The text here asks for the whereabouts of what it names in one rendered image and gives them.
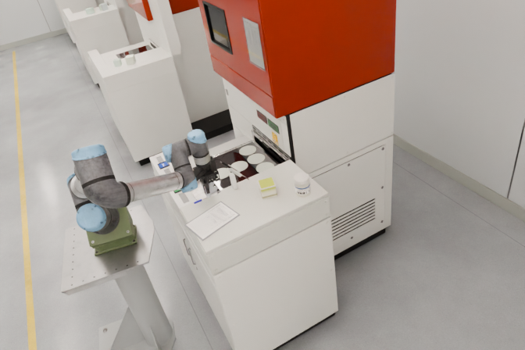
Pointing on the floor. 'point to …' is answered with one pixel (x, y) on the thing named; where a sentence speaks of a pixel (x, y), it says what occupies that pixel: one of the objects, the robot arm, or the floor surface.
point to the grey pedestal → (138, 318)
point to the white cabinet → (269, 287)
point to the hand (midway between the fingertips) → (206, 195)
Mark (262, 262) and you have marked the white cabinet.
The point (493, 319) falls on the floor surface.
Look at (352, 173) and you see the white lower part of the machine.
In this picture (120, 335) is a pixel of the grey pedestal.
